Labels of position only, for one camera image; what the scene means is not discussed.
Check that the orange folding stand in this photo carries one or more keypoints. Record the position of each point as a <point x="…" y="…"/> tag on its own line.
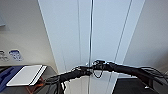
<point x="33" y="88"/>

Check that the white flat board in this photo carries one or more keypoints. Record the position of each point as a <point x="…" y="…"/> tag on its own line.
<point x="25" y="75"/>

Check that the white wardrobe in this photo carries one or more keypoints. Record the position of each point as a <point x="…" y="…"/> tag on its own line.
<point x="136" y="20"/>

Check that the blue fabric bag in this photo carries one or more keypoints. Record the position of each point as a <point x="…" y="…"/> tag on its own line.
<point x="6" y="77"/>

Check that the wall sign blue print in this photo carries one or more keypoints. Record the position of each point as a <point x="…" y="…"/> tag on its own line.
<point x="15" y="55"/>

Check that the wall sign dark print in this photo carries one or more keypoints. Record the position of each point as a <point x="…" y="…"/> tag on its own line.
<point x="2" y="55"/>

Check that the grey wall panel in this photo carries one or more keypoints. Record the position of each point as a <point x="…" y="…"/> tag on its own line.
<point x="2" y="21"/>

